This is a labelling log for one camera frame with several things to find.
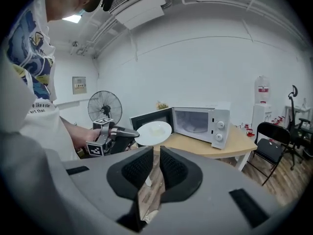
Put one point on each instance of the yellow flower bunch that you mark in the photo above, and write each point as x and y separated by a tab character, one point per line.
162	104

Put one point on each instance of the black office chair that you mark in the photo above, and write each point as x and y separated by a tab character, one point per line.
298	131

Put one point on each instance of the black standing fan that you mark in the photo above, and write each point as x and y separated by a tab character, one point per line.
105	106

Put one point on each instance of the white microwave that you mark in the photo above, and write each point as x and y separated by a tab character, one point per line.
215	126

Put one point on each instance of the white printed t-shirt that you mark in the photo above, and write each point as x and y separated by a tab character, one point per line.
41	82

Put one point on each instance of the wooden table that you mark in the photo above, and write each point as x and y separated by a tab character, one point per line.
195	148

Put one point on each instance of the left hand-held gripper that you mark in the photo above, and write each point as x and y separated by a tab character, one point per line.
104	137

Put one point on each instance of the white side desk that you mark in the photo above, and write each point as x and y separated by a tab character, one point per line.
301	109

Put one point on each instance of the person's left forearm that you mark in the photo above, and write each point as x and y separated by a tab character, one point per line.
78	133

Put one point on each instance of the grey wall electrical panel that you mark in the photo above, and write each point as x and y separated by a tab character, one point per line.
79	85

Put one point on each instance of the white air conditioner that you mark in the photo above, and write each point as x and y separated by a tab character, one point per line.
139	8

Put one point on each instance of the white plate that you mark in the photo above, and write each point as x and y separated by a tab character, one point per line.
152	136

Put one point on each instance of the black folding chair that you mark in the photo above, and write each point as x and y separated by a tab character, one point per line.
271	136

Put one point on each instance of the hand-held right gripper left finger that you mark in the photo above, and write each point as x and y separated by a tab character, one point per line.
137	171

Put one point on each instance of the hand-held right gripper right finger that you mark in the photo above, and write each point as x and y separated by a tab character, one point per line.
177	171

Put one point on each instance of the white water dispenser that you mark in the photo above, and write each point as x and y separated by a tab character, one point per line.
261	114

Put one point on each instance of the clear water bottle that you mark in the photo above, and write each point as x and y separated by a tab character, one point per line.
261	88

